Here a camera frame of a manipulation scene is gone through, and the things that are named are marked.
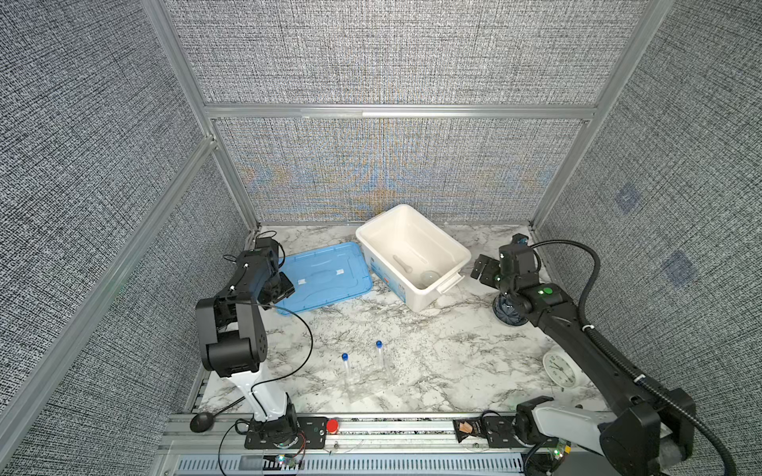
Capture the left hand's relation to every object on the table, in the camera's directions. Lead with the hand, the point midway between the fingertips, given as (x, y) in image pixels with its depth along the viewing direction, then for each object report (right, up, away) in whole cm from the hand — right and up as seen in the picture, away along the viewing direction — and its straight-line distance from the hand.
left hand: (281, 298), depth 93 cm
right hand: (+62, +11, -11) cm, 63 cm away
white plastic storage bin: (+42, +13, +17) cm, 47 cm away
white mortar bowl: (+47, +5, +10) cm, 48 cm away
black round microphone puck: (-13, -28, -19) cm, 36 cm away
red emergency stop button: (+19, -28, -20) cm, 40 cm away
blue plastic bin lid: (+10, +6, +16) cm, 20 cm away
